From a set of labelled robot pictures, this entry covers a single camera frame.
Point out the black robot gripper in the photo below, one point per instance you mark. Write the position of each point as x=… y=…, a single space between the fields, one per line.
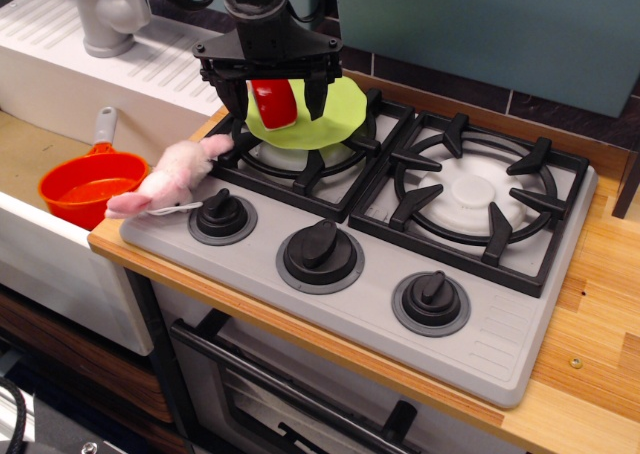
x=274 y=47

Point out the red toy pepper slice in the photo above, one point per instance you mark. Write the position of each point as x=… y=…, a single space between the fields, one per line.
x=276 y=102

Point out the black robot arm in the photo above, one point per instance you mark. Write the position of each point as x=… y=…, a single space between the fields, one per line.
x=254 y=8

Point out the green round cloth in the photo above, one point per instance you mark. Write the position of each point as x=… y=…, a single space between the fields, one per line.
x=344 y=111

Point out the left black burner grate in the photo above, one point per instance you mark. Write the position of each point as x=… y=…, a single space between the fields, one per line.
x=326 y=181

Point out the black burner grate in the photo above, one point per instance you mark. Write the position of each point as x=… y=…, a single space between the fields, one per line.
x=326 y=181
x=503 y=209

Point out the pink plush toy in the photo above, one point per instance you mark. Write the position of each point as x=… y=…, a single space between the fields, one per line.
x=172 y=181

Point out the left black stove knob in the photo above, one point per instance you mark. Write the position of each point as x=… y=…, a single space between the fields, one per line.
x=222 y=219

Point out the black stove knob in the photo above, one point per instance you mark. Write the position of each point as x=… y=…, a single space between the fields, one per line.
x=320 y=259
x=431 y=304
x=222 y=219

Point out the middle black stove knob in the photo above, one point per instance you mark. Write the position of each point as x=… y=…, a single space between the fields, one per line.
x=320 y=259

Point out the grey toy faucet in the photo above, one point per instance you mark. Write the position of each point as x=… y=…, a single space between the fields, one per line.
x=109 y=25

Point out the grey toy stove top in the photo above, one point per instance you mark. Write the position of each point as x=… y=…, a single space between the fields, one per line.
x=491 y=357

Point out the orange toy saucepan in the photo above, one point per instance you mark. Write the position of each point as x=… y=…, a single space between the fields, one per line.
x=77 y=190

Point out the white toy sink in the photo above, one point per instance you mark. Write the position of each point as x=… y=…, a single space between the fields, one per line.
x=51 y=94

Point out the right black burner grate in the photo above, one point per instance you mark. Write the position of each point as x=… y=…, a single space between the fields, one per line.
x=503 y=209

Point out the right black stove knob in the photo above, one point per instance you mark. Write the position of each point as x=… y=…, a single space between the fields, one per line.
x=431 y=304

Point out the toy oven door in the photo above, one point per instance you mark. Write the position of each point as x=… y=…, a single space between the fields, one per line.
x=259 y=422

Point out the black oven door handle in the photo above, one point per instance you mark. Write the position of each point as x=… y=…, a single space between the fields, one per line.
x=285 y=390

